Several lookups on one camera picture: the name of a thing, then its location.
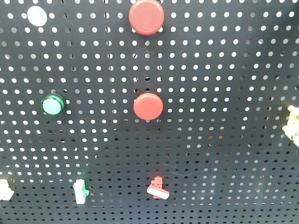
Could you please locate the lower red round button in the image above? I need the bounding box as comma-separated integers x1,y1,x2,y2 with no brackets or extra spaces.
133,93,164,120

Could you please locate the upper silver round knob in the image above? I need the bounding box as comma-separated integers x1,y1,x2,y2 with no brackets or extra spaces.
27,6,47,27

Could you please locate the black perforated pegboard panel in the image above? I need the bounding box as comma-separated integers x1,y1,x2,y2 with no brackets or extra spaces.
0,0,299,224

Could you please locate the upper red round button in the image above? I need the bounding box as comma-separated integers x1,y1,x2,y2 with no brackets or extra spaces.
129,0,164,35

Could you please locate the green base white knob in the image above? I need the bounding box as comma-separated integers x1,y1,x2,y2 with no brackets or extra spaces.
73,179,90,204

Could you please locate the yellow toggle handle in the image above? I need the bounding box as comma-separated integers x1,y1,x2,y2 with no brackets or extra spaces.
282,105,299,146

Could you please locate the red base white knob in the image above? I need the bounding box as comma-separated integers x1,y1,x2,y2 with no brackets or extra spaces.
147,176,170,200

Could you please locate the red round button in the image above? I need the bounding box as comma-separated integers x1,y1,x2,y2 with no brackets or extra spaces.
129,0,164,35
133,93,164,120

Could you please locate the yellow base white knob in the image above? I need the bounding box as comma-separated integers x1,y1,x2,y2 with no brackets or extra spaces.
0,179,14,201

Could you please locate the green round push button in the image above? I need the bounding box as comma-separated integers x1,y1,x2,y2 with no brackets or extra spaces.
41,93,65,116

